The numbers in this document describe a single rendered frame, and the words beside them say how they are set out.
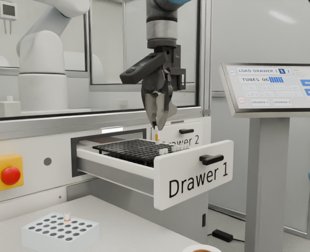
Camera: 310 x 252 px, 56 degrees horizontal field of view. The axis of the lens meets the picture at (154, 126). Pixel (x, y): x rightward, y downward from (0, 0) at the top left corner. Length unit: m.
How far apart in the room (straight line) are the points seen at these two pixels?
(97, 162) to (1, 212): 0.25
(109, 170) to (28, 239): 0.24
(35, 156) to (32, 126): 0.08
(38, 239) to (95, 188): 0.34
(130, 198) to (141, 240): 0.41
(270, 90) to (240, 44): 1.04
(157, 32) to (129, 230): 0.45
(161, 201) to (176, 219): 0.64
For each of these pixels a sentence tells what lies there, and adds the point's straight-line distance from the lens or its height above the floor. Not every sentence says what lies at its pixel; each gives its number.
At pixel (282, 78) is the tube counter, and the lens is 1.60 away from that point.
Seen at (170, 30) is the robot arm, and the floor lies 1.20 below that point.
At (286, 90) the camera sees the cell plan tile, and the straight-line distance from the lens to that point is 1.56.
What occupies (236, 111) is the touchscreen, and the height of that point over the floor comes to 0.97.
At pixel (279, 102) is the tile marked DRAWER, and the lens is 1.49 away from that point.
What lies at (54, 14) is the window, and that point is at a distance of 0.86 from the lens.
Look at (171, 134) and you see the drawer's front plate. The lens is 1.09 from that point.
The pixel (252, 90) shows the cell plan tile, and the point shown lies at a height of 1.06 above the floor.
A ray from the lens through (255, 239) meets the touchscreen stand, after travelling 1.72.
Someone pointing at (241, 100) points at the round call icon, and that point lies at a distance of 1.41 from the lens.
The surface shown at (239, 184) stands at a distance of 2.58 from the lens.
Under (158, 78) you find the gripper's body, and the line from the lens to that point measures 0.69.
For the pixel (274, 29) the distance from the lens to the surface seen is 2.40.
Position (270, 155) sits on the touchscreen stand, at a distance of 1.59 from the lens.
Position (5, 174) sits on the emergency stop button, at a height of 0.88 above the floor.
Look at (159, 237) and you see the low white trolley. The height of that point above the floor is 0.76.
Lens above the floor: 1.06
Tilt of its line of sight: 7 degrees down
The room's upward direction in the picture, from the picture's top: straight up
